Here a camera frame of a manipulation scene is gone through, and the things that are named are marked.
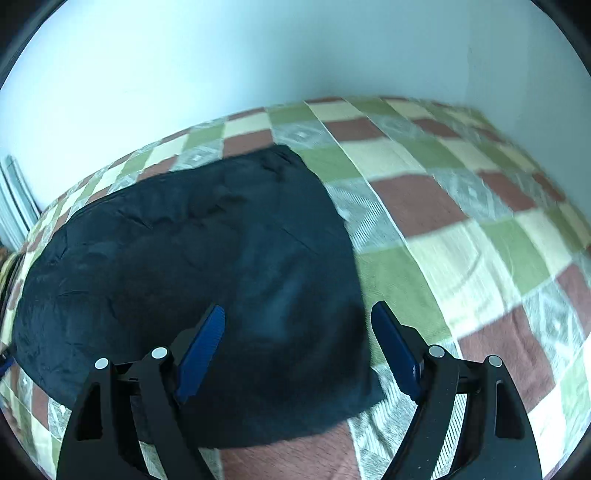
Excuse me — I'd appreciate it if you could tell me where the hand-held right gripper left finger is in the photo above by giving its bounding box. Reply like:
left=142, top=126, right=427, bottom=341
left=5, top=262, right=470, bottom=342
left=56, top=303, right=227, bottom=480

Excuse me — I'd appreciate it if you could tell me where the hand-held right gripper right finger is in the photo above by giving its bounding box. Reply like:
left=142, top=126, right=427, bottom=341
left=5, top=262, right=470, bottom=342
left=370, top=300, right=543, bottom=480

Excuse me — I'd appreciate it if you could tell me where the black quilted jacket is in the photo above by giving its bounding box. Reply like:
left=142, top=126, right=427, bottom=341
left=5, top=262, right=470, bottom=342
left=13, top=144, right=387, bottom=450

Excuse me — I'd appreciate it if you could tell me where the checkered bed quilt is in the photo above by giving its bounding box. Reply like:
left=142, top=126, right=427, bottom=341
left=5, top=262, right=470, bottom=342
left=0, top=95, right=591, bottom=480

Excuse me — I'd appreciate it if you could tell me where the striped padded headboard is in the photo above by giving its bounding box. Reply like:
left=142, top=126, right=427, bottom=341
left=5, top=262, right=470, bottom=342
left=0, top=156, right=41, bottom=252

